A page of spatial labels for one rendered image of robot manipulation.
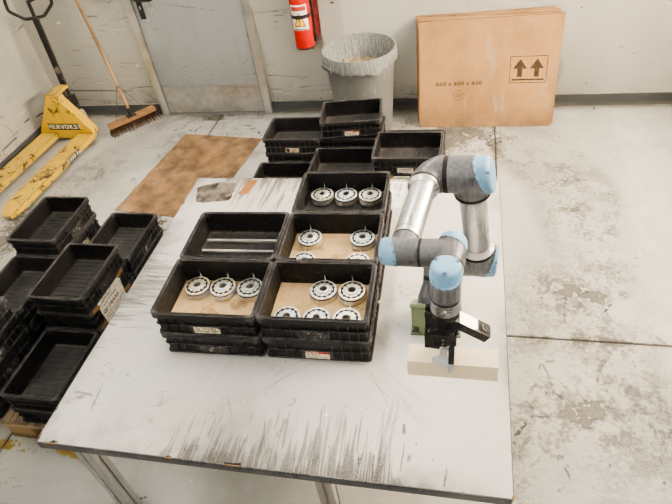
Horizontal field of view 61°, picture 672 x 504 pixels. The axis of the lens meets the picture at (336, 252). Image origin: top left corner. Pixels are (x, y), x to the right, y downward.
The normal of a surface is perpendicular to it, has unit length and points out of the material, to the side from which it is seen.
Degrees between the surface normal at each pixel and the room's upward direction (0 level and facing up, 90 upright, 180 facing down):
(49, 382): 0
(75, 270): 0
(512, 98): 75
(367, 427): 0
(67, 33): 90
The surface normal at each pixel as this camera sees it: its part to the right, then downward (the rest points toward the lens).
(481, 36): -0.18, 0.56
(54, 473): -0.12, -0.74
